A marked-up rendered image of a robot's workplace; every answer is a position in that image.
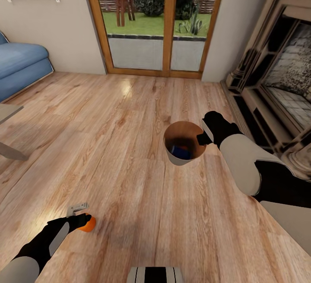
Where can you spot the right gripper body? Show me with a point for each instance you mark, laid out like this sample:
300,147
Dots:
203,139

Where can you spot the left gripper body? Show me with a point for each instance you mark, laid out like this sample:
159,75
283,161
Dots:
78,221

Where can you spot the wood fireplace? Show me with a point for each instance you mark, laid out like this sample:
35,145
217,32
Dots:
269,93

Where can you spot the door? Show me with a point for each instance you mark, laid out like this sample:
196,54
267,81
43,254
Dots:
167,38

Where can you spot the trash can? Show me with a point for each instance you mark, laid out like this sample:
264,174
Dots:
183,133

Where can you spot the robot trunk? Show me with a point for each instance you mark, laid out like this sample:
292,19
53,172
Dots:
155,275

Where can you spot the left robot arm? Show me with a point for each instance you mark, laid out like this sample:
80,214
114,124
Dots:
32,257

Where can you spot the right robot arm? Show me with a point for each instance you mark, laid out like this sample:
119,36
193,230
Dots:
260,174

